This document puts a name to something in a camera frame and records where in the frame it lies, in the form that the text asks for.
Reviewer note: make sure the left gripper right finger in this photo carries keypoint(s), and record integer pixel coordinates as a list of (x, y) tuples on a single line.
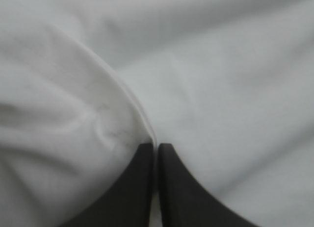
[(186, 202)]

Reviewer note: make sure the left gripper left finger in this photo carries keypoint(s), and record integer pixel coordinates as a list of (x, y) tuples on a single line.
[(127, 197)]

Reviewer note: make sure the white T-shirt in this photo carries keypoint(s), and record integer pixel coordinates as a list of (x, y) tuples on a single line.
[(196, 77)]

